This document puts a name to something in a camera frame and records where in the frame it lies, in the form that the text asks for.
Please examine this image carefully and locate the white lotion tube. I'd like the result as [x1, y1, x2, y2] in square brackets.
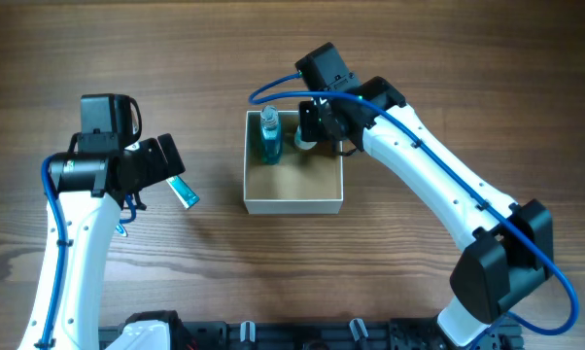
[293, 125, 317, 152]

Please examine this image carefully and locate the blue mouthwash bottle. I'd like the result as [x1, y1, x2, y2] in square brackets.
[259, 105, 283, 164]

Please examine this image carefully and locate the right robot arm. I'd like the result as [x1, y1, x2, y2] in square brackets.
[295, 43, 558, 349]

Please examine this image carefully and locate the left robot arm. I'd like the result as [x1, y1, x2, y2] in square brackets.
[19, 93, 185, 349]

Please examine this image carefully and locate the teal Colgate toothpaste tube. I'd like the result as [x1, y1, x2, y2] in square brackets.
[166, 176, 199, 210]

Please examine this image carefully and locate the white cardboard box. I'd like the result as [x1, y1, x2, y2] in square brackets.
[243, 111, 344, 215]

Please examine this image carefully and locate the blue white toothbrush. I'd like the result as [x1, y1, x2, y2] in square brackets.
[116, 224, 128, 237]

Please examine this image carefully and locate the left blue cable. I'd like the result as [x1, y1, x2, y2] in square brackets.
[39, 153, 138, 349]

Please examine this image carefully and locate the blue cable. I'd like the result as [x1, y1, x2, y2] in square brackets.
[247, 71, 581, 350]
[39, 153, 138, 349]

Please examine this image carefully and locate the right blue cable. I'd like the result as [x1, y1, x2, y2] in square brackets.
[247, 71, 581, 350]

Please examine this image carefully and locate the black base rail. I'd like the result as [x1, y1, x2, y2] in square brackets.
[97, 310, 525, 350]

